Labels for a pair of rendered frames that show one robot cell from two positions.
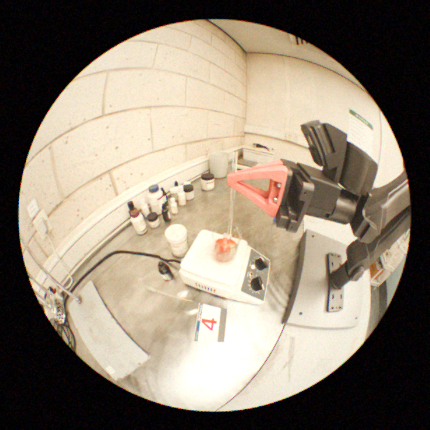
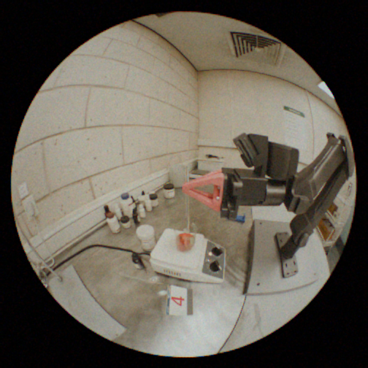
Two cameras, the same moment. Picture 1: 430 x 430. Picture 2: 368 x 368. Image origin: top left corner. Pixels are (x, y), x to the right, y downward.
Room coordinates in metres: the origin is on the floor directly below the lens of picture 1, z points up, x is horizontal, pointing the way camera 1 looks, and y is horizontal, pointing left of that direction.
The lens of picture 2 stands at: (-0.04, 0.00, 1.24)
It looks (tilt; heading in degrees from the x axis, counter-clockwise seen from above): 21 degrees down; 356
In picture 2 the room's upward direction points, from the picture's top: straight up
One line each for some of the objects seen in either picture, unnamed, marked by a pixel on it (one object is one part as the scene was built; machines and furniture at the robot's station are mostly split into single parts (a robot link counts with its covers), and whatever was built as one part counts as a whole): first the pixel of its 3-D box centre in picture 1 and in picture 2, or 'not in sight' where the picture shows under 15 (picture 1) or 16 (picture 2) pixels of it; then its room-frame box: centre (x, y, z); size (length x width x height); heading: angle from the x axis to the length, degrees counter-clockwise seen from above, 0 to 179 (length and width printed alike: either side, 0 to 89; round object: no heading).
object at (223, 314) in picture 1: (211, 324); (180, 301); (0.02, 0.00, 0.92); 0.09 x 0.06 x 0.04; 175
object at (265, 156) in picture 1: (260, 153); (212, 163); (1.33, -0.45, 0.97); 0.37 x 0.31 x 0.14; 153
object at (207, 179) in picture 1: (207, 181); (169, 190); (0.64, 0.04, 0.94); 0.07 x 0.07 x 0.07
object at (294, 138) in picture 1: (324, 150); (266, 149); (1.13, -1.14, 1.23); 1.90 x 0.06 x 0.10; 60
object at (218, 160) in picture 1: (216, 164); (175, 175); (0.83, 0.00, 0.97); 0.18 x 0.13 x 0.15; 53
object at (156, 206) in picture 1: (156, 199); (127, 204); (0.43, 0.24, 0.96); 0.06 x 0.06 x 0.11
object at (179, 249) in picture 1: (178, 241); (147, 238); (0.23, 0.10, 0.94); 0.06 x 0.06 x 0.08
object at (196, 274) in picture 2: (225, 267); (188, 257); (0.16, -0.03, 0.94); 0.22 x 0.13 x 0.08; 71
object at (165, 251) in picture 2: (216, 255); (179, 247); (0.16, -0.01, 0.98); 0.12 x 0.12 x 0.01; 71
